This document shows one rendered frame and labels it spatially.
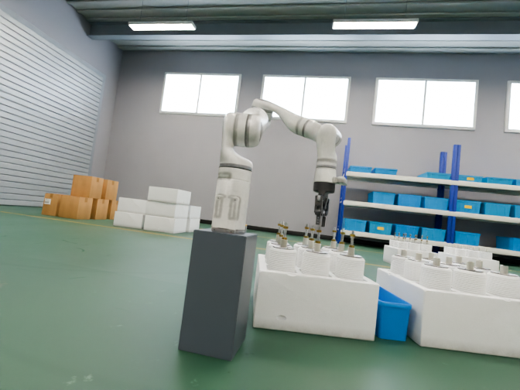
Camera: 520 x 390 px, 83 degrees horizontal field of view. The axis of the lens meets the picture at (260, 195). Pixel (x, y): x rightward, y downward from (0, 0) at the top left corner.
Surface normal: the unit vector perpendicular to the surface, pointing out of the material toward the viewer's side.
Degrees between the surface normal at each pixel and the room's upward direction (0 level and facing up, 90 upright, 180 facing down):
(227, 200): 90
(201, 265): 90
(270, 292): 90
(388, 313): 92
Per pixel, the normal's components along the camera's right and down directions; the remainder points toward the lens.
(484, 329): 0.00, -0.07
